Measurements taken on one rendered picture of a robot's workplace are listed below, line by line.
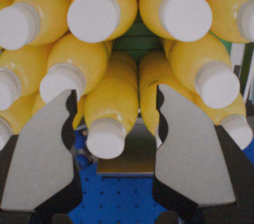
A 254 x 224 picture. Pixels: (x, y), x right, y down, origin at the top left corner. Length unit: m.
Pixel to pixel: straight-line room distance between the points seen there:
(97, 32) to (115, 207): 0.29
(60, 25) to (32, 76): 0.06
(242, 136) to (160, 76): 0.13
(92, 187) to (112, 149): 0.19
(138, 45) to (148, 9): 0.19
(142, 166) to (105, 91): 0.15
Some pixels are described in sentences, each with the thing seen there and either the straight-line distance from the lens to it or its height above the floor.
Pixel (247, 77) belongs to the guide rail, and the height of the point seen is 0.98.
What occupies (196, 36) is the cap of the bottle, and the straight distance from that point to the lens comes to 0.17.
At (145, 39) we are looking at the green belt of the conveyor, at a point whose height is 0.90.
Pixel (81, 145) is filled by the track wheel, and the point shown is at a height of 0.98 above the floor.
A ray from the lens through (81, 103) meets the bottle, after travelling 0.28.
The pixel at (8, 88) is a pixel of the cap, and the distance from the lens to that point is 0.21.
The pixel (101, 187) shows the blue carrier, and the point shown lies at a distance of 0.40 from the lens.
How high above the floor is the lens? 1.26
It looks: 60 degrees down
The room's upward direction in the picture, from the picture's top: 177 degrees counter-clockwise
